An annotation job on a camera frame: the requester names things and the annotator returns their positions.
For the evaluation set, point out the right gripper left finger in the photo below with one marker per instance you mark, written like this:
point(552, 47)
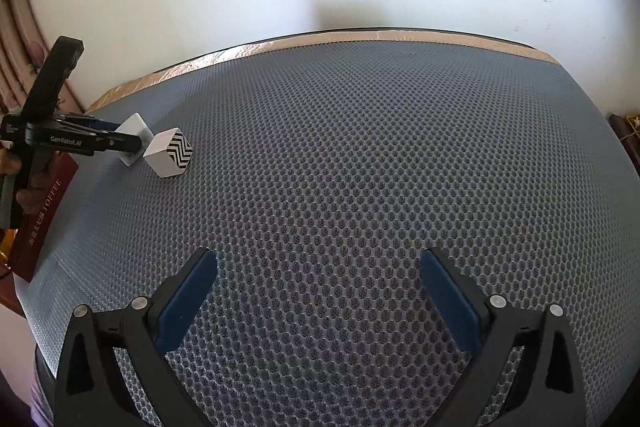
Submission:
point(178, 299)

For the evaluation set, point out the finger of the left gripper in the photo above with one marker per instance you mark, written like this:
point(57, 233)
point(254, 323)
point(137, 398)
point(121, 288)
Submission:
point(87, 123)
point(117, 142)

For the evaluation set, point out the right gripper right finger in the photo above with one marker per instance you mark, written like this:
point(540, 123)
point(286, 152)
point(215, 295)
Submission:
point(458, 299)

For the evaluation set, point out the white wall charger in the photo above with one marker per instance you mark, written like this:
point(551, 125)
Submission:
point(135, 125)

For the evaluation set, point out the gold red tin tray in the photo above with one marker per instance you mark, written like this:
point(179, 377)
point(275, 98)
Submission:
point(30, 236)

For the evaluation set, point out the white zigzag cube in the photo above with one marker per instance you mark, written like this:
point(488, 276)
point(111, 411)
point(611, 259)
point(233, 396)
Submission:
point(169, 153)

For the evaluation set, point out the beige patterned curtain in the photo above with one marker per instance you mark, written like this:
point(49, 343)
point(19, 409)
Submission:
point(23, 51)

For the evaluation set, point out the colourful clutter by wall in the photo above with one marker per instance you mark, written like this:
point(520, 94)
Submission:
point(627, 130)

